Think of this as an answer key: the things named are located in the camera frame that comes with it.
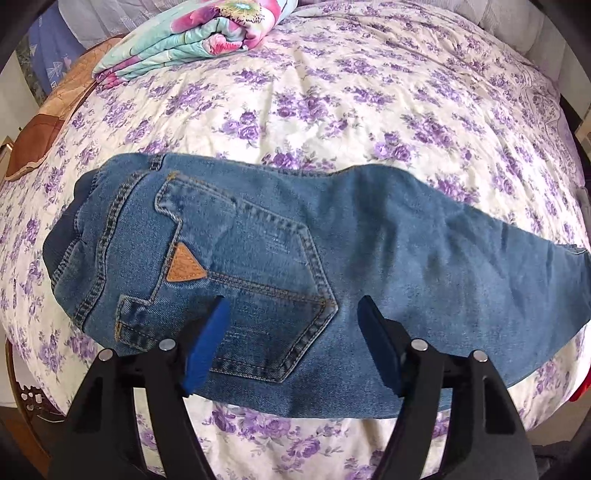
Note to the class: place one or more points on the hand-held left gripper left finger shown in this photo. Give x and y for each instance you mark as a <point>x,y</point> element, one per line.
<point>207,341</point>

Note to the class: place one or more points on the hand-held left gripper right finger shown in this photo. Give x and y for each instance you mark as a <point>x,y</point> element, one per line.
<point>381,341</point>

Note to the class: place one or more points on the blue denim pants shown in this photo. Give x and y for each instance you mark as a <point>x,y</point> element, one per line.
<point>392,258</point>

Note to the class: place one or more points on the round wooden chair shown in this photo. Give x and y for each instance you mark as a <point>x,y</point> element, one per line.
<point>27,406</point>

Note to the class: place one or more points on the purple floral quilt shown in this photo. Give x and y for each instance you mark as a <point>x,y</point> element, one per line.
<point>369,101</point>

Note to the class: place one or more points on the brown patterned pillow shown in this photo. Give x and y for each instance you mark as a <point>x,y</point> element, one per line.
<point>51,124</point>

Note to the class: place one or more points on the framed picture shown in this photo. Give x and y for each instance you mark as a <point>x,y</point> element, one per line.
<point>4,146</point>

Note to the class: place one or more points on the folded teal pink floral blanket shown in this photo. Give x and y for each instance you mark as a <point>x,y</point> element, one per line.
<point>194,32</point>

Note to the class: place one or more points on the blue printed pillow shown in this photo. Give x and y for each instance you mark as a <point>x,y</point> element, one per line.
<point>53,50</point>

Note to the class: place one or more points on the white lace headboard cover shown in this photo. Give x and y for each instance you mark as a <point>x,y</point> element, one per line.
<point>521,27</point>

